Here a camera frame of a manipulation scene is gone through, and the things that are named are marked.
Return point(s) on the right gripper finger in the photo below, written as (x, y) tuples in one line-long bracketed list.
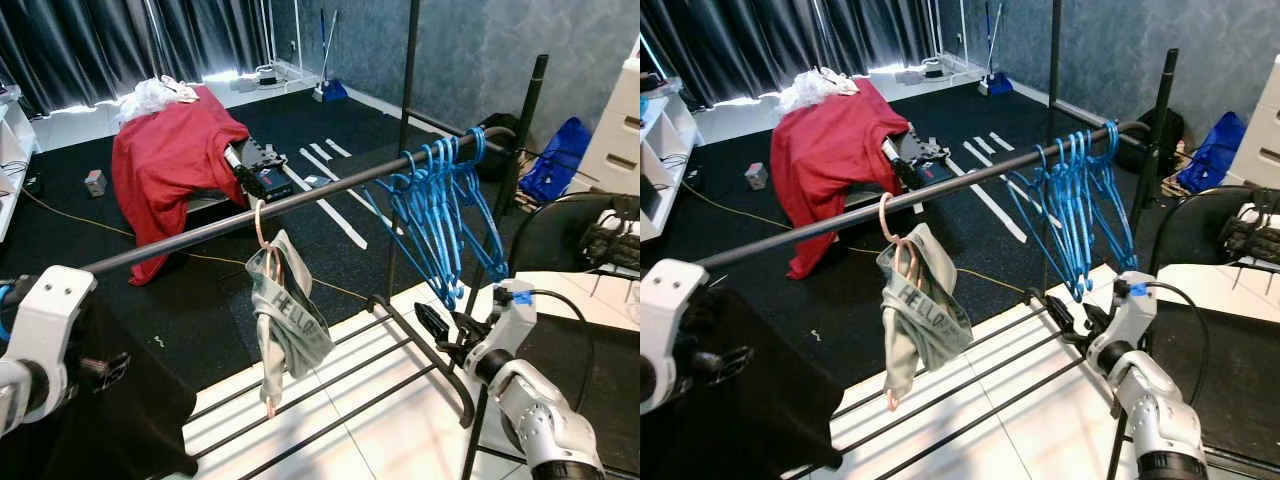
[(432, 322), (463, 321), (1088, 310), (1061, 314)]

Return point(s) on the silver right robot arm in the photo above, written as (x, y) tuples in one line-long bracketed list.
[(1155, 410), (540, 420)]

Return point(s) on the pink hanger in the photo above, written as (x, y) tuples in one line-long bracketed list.
[(258, 225), (882, 220)]

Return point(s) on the black floor carpet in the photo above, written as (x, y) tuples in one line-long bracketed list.
[(60, 230), (740, 250)]

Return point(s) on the black chair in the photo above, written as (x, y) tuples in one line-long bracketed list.
[(1190, 225), (545, 235)]

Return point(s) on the grey-green printed garment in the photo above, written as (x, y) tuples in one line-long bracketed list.
[(925, 320), (295, 320)]

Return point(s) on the long white tape strip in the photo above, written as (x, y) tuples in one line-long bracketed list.
[(985, 200), (325, 208)]

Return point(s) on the black backpack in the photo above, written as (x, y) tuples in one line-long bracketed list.
[(492, 160), (1172, 135)]

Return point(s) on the short white tape strip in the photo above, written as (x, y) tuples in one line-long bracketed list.
[(321, 152), (318, 165), (986, 146), (338, 148), (981, 156), (1001, 141)]

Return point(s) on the blue bag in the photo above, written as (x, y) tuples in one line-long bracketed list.
[(1215, 150), (560, 160)]

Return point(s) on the small grey box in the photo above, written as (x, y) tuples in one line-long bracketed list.
[(756, 176), (95, 183)]

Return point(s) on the black equipment case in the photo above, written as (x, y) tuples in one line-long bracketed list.
[(920, 165), (265, 180)]

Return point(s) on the white shelf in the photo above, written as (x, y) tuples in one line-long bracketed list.
[(665, 150), (15, 150)]

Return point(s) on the red cloth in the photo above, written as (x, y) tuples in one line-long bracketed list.
[(830, 150), (170, 160)]

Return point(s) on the white drawer cabinet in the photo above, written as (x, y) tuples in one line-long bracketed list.
[(615, 140), (1262, 130)]

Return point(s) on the blue mop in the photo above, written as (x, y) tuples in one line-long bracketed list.
[(333, 92), (997, 85)]

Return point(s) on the white power strip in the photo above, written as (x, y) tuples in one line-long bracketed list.
[(932, 68), (265, 75)]

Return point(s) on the white crumpled cloth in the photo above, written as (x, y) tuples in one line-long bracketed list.
[(805, 92), (150, 98)]

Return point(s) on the dark curtains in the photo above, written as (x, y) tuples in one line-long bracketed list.
[(100, 45), (760, 40)]

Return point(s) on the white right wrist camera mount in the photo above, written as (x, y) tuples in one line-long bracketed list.
[(1125, 310), (505, 320)]

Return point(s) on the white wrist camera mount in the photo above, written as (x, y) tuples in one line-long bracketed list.
[(45, 310), (670, 300), (1125, 310), (505, 320)]

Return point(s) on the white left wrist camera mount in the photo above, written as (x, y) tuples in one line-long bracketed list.
[(670, 300), (45, 310)]

